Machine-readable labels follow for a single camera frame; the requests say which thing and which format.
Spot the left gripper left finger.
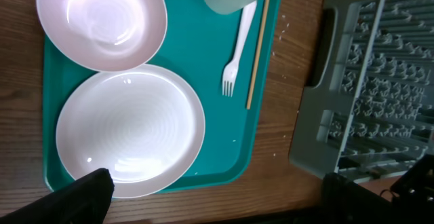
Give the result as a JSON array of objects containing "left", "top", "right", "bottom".
[{"left": 1, "top": 168, "right": 115, "bottom": 224}]

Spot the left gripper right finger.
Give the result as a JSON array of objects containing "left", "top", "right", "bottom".
[{"left": 321, "top": 173, "right": 433, "bottom": 224}]

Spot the large pink plate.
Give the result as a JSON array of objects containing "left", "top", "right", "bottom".
[{"left": 56, "top": 64, "right": 205, "bottom": 198}]

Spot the white plastic fork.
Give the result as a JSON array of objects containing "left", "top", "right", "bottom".
[{"left": 222, "top": 1, "right": 257, "bottom": 97}]

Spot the pink bowl with nuts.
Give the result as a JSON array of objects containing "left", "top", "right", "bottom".
[{"left": 36, "top": 0, "right": 168, "bottom": 72}]

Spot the wooden chopstick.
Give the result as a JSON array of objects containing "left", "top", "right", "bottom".
[{"left": 246, "top": 0, "right": 270, "bottom": 110}]

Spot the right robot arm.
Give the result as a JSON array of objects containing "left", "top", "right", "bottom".
[{"left": 381, "top": 154, "right": 433, "bottom": 219}]

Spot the grey dishwasher rack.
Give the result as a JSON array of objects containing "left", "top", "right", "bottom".
[{"left": 289, "top": 0, "right": 433, "bottom": 183}]

